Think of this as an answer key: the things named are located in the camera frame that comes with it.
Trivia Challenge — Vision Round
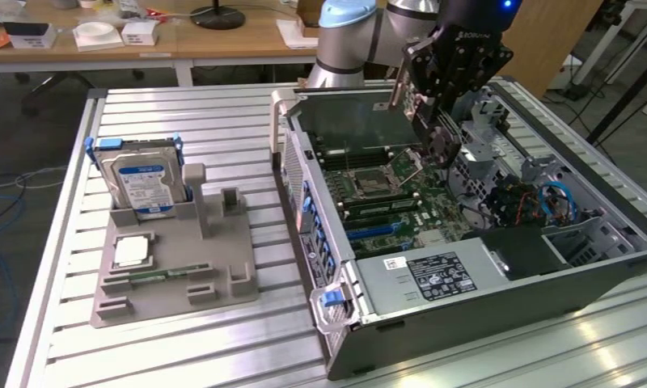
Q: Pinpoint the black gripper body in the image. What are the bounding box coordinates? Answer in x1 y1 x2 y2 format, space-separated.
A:
437 0 522 49

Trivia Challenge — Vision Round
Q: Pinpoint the black graphics card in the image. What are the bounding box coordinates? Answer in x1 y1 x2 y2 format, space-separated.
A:
389 56 465 169

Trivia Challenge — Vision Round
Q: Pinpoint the wooden cabinet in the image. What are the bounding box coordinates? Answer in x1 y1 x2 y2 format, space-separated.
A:
485 0 616 99

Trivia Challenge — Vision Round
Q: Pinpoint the metal socket cover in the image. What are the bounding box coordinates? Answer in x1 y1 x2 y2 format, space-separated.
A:
387 145 431 173

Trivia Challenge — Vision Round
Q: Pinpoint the white paper stack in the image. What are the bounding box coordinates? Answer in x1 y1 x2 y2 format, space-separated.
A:
276 18 320 50

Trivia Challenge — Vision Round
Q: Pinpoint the black stand leg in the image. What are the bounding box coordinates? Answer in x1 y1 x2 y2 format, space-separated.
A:
585 36 647 146

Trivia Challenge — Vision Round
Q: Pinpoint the metal drive cage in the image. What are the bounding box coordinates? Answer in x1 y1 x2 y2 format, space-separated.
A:
446 96 526 196

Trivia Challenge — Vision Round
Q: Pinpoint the CPU socket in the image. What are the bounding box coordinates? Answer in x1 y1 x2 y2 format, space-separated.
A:
350 163 407 201

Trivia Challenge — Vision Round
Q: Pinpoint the green motherboard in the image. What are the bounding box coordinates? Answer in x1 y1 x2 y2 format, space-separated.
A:
315 137 487 260

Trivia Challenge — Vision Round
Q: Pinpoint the RAM stick with white label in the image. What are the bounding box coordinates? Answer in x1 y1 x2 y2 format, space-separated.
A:
342 196 421 218

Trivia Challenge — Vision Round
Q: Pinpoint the black lamp base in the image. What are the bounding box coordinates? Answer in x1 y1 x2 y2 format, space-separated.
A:
190 0 248 30

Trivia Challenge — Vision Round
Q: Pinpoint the white cardboard box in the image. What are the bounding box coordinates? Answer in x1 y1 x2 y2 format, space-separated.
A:
122 22 160 46

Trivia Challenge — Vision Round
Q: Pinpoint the grey power supply unit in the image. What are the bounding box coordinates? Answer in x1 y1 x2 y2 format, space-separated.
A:
353 238 511 324

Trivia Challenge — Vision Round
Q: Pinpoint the blue case latch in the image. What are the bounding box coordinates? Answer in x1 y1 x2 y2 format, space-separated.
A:
320 284 347 311

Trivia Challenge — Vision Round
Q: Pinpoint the hard disk in blue caddy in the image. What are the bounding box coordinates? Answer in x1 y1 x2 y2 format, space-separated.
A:
83 133 188 222

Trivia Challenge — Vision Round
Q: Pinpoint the white square holder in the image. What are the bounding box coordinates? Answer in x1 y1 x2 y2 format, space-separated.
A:
72 22 124 53

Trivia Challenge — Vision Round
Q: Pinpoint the grey parts rack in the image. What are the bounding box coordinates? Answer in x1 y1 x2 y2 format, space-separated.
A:
90 161 262 329

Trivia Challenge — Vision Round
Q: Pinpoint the open black PC case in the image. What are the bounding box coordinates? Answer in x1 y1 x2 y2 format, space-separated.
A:
268 75 647 382

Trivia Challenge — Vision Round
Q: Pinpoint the wooden desk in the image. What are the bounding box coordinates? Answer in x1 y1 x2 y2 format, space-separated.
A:
0 0 471 74

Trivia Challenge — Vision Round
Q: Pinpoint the black office chair base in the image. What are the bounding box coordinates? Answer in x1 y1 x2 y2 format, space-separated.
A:
13 70 96 118

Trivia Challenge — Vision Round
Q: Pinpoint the green RAM stick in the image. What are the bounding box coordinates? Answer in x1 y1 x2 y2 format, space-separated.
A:
128 264 211 285

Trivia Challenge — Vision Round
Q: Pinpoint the silver CPU chip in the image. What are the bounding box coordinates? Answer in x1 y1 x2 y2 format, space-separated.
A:
111 238 152 268

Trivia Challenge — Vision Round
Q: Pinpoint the white box with black lid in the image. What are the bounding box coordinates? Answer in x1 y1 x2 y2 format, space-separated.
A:
3 22 59 50

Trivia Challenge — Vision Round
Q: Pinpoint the blue wire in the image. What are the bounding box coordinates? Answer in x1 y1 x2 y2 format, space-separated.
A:
538 182 579 228

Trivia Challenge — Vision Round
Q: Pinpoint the blue floor cable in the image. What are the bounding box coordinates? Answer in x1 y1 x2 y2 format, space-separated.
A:
0 161 60 344

